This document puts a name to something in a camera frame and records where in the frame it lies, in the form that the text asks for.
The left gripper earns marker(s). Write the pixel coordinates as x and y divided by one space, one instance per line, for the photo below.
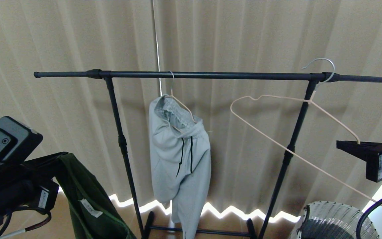
12 196

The black clothes rack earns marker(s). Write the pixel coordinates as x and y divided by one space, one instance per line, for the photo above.
211 75

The green garment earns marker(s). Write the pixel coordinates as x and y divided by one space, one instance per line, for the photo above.
88 199

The white laundry basket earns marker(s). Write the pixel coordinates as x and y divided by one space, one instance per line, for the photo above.
330 215

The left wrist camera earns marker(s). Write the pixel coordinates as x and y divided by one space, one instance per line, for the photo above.
8 139

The pink clothes hanger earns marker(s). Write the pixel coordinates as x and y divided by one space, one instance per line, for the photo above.
172 86
310 101

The pale grey shorts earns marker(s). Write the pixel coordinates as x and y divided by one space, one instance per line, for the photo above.
177 159

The beige curtain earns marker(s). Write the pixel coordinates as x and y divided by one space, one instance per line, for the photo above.
244 33

